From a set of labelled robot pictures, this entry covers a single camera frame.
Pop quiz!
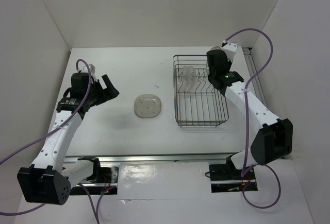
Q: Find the clear plate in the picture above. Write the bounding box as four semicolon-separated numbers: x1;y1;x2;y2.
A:
184;66;196;93
178;66;187;93

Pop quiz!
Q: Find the smoky plate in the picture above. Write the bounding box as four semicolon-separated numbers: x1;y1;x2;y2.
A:
209;46;223;53
134;94;162;118

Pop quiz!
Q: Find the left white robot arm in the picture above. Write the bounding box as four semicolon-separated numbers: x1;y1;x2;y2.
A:
17;70;119;205

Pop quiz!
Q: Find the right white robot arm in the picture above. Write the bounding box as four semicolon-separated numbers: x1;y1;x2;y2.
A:
206;47;293;179

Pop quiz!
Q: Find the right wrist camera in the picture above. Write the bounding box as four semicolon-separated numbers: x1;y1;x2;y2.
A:
221;40;238;63

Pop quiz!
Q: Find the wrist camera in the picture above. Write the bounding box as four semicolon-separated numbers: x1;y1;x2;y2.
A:
76;64;98;82
221;40;238;63

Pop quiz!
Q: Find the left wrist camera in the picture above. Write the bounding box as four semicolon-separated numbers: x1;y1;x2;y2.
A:
76;64;98;82

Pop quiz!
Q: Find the aluminium rail right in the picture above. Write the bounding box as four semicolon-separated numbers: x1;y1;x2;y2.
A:
242;47;269;111

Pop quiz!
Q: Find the aluminium rail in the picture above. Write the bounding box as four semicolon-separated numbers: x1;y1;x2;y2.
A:
61;154;233;164
242;47;269;111

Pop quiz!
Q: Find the metal wire dish rack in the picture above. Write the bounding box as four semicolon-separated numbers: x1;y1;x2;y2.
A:
173;55;229;128

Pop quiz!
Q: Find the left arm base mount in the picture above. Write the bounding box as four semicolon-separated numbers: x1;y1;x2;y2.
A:
80;166;119;196

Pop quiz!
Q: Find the aluminium rail front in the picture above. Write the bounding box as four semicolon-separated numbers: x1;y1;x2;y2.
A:
61;154;233;164

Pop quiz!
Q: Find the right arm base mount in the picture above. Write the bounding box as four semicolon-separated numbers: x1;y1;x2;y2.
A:
205;159;258;193

